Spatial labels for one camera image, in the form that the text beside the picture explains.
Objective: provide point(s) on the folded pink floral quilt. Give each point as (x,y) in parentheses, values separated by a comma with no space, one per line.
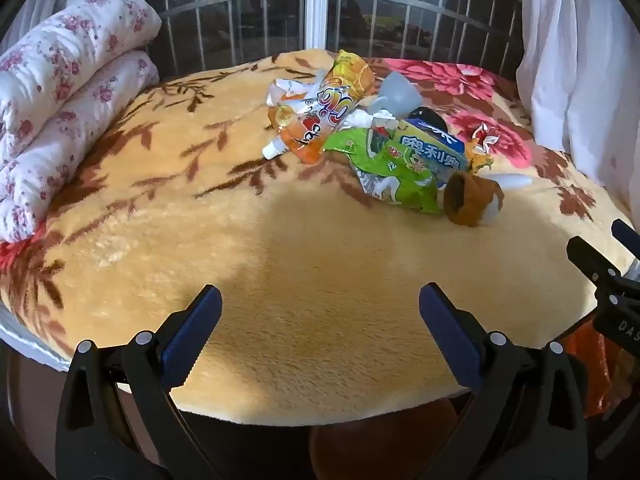
(65,85)

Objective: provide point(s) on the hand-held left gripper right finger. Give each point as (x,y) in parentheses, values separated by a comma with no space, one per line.
(447,330)

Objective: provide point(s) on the window with metal railing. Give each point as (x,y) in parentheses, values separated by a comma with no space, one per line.
(315,5)

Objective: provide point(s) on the torn white wrapper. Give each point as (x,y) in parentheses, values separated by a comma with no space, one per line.
(287,87)

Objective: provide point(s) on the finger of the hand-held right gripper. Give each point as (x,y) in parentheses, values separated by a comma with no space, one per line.
(592,265)
(627,237)

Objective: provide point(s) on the yellow floral plush blanket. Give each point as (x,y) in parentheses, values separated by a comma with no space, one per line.
(300,280)

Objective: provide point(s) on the orange plastic bin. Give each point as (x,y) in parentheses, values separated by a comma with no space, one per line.
(385,445)

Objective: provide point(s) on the crumpled white tissue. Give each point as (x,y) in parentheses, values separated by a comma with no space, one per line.
(360,119)

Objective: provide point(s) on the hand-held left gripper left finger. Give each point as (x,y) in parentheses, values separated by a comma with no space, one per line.
(197,327)

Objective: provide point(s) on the black round object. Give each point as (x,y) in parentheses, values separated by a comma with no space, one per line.
(430,116)

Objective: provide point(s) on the orange plastic bag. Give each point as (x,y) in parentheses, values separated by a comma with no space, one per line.
(590,380)

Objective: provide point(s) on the green snack bag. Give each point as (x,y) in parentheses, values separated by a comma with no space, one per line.
(395,180)

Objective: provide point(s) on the white bed frame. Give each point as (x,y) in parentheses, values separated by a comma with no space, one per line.
(25,335)

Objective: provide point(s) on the blue cookie box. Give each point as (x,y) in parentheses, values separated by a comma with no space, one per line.
(430,147)

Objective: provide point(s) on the white curtain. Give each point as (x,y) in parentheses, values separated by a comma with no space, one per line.
(575,60)

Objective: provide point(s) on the translucent plastic cup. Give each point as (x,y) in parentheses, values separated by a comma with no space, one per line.
(397,92)

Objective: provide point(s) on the orange drink pouch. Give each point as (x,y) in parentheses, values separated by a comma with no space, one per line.
(320,110)

